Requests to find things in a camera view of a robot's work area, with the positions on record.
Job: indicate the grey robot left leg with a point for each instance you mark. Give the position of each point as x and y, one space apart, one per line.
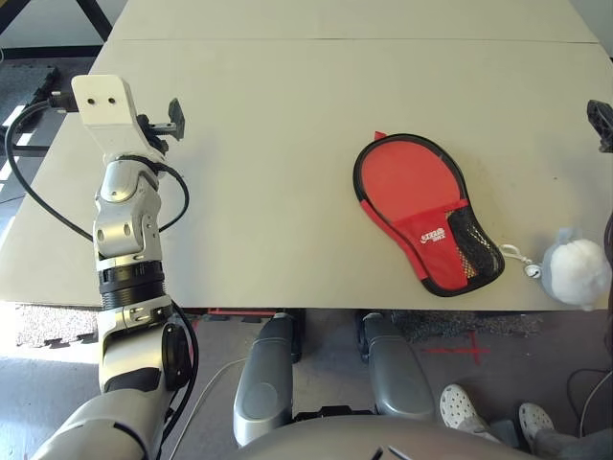
263 383

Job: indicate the red black paddle case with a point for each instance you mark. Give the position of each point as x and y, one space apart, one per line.
431 254

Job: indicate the grey robot right leg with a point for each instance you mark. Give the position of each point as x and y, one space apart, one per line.
397 374

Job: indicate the red floor tape line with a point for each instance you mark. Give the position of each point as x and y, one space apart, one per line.
239 312

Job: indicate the black diagonal frame beam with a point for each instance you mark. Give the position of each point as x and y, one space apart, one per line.
96 16

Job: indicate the dark speckled floor mat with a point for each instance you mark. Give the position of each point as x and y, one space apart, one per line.
469 323

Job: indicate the red floor tape cross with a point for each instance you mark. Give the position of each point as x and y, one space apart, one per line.
475 350

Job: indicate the beige trouser leg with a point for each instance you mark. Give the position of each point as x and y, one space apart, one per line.
488 431

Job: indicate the grey robot torso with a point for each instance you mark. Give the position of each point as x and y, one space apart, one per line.
383 441

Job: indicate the white perforated clog shoe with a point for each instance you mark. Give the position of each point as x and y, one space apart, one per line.
460 402
536 421

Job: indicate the grey trouser leg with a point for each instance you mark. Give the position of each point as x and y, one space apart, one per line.
565 445

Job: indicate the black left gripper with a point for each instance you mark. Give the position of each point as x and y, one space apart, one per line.
157 131

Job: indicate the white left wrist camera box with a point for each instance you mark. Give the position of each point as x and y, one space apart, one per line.
105 115

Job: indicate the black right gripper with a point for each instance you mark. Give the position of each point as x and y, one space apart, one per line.
607 144

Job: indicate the grey robot leg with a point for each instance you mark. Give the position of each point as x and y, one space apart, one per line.
263 383
397 374

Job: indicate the light speckled puzzle mat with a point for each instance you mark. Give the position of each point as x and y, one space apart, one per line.
52 326

